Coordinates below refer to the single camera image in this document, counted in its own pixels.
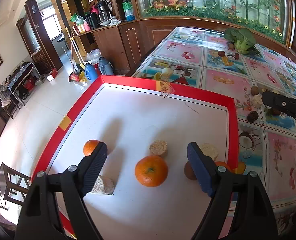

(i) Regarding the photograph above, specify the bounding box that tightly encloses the pale angular sugarcane chunk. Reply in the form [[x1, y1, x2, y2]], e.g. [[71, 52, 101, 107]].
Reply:
[[90, 175, 115, 195]]

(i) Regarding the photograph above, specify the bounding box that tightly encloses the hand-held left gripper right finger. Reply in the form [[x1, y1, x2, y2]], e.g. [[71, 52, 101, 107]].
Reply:
[[187, 142, 280, 240]]

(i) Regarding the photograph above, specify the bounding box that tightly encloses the broom with dustpan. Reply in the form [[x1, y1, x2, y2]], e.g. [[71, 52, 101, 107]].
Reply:
[[66, 27, 87, 83]]

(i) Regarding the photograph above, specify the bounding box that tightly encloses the blue thermos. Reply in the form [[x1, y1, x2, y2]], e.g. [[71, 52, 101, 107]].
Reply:
[[84, 62, 97, 81]]

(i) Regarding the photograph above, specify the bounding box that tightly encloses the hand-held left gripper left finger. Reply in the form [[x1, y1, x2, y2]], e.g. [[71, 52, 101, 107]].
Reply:
[[14, 142, 108, 240]]

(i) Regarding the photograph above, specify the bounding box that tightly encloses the small orange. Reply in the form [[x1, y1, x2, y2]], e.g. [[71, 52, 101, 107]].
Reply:
[[83, 139, 102, 157], [214, 161, 231, 172]]

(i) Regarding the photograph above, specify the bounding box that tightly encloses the black kettle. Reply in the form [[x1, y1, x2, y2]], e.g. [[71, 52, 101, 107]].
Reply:
[[86, 12, 101, 30]]

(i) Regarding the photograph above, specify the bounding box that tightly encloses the white plastic bag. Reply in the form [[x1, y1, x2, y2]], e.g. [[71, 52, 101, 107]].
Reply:
[[86, 49, 102, 64]]

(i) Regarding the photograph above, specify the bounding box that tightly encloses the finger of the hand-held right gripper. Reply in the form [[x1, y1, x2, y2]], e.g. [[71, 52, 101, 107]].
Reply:
[[262, 91, 296, 125]]

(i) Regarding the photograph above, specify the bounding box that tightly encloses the bamboo print glass partition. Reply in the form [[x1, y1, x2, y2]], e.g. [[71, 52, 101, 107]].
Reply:
[[133, 0, 288, 43]]

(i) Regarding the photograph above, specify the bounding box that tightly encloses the dark red wrinkled fruit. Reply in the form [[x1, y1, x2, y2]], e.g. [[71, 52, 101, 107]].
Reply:
[[247, 110, 259, 122]]

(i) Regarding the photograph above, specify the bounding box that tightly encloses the red box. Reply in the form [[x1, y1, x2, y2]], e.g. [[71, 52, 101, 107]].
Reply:
[[46, 69, 58, 82]]

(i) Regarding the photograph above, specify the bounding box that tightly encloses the green bok choy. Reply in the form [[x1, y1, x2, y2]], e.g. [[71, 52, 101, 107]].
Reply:
[[224, 27, 260, 55]]

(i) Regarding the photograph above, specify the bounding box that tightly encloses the green label bottle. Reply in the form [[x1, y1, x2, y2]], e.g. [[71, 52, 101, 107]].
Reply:
[[122, 0, 136, 22]]

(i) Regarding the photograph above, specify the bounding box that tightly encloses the dark wooden chair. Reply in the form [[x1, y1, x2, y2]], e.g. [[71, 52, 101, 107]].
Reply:
[[0, 155, 32, 210]]

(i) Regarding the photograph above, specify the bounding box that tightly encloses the grey thermos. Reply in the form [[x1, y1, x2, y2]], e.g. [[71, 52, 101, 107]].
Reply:
[[98, 57, 111, 75]]

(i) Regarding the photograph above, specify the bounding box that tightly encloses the red rimmed white tray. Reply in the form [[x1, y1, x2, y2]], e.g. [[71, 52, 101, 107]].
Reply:
[[31, 75, 239, 240]]

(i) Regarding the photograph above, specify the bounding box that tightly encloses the large orange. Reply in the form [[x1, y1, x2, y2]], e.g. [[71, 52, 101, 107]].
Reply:
[[135, 155, 168, 187]]

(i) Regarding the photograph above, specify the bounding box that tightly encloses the wooden cabinet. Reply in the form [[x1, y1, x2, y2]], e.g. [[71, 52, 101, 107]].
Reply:
[[71, 17, 178, 75]]

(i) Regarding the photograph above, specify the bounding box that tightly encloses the red bucket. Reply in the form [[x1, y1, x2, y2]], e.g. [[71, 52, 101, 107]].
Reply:
[[25, 77, 37, 90]]

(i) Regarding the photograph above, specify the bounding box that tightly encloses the green bag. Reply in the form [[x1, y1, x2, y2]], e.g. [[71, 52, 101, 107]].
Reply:
[[70, 13, 86, 27]]

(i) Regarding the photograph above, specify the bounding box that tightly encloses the black coffee pot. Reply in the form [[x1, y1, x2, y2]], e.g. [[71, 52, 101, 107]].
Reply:
[[96, 0, 111, 22]]

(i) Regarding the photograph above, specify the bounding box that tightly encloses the round tan sugarcane chunk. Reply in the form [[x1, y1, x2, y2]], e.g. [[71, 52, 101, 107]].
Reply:
[[149, 140, 168, 158], [199, 143, 219, 161]]

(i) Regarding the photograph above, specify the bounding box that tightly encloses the dark desk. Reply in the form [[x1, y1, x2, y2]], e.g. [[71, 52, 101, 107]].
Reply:
[[8, 62, 44, 100]]

